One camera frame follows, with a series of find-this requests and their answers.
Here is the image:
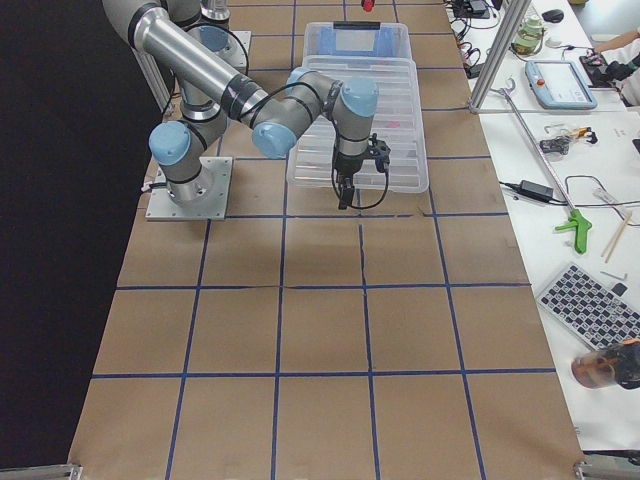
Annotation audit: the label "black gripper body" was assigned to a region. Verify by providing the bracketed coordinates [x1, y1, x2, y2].
[332, 133, 391, 186]

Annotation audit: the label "red block from tray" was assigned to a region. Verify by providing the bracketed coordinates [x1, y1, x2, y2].
[361, 0, 375, 12]

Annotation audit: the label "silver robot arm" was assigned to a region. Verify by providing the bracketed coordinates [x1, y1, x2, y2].
[103, 1, 390, 210]

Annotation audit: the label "clear plastic storage box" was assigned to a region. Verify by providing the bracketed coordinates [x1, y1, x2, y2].
[303, 21, 415, 64]

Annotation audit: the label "black power adapter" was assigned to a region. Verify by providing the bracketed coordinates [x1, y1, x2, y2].
[501, 180, 554, 203]

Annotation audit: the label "teach pendant tablet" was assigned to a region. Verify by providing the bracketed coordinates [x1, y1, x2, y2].
[524, 60, 598, 110]

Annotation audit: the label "long reach grabber tool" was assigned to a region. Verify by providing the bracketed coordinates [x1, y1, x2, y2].
[490, 77, 592, 254]

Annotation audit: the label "wooden chopsticks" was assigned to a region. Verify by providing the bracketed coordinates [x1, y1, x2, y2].
[601, 210, 633, 263]

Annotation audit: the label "checkered calibration board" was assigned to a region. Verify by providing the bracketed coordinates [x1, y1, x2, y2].
[537, 263, 639, 350]

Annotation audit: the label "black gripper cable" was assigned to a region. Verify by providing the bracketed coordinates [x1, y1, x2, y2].
[329, 132, 392, 210]

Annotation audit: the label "black box latch handle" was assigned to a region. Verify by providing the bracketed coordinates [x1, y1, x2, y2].
[332, 21, 381, 30]

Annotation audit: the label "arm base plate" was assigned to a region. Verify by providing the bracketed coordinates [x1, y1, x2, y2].
[187, 29, 253, 71]
[145, 156, 233, 221]

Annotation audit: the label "aluminium frame post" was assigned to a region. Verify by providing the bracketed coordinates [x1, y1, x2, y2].
[468, 0, 531, 113]

